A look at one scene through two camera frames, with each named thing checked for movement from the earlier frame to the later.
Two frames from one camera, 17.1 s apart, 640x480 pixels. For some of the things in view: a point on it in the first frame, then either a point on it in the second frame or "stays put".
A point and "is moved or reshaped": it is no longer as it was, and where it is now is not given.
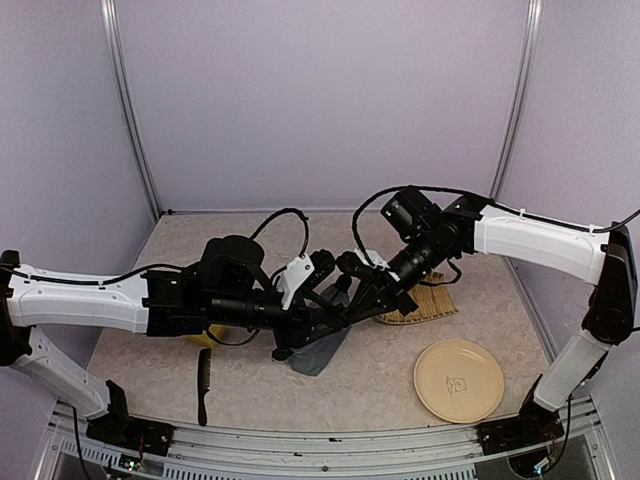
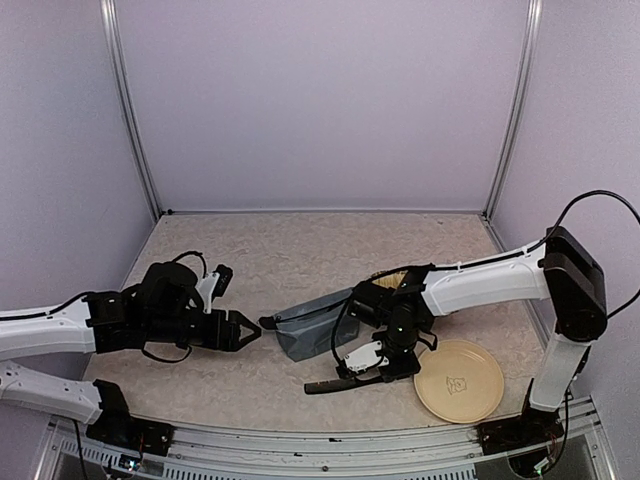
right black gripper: (374, 289) to (411, 366)
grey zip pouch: (312, 358) is moved or reshaped
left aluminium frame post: (126, 103) stays put
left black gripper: (297, 335) to (229, 340)
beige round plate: (458, 381) stays put
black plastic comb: (204, 382) to (327, 385)
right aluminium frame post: (534, 16) stays put
